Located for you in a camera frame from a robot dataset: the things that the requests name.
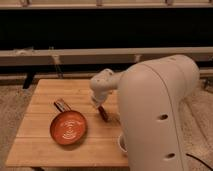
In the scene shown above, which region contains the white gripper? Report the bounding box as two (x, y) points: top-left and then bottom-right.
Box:
(90, 69), (114, 108)

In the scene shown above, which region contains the dark red pepper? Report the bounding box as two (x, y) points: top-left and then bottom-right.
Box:
(98, 106), (109, 122)

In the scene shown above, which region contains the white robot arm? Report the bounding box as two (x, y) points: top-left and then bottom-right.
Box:
(90, 55), (199, 171)

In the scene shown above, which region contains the orange frying pan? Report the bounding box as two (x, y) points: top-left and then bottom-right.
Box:
(50, 99), (87, 145)

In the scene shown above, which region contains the white cup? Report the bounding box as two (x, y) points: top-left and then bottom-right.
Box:
(117, 133), (127, 156)

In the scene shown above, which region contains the wooden table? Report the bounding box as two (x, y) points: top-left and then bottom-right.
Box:
(6, 79), (128, 168)

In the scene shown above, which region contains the long wooden bench rail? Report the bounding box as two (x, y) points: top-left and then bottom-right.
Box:
(0, 47), (213, 66)

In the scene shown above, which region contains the black cable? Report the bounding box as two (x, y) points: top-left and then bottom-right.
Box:
(185, 152), (213, 171)

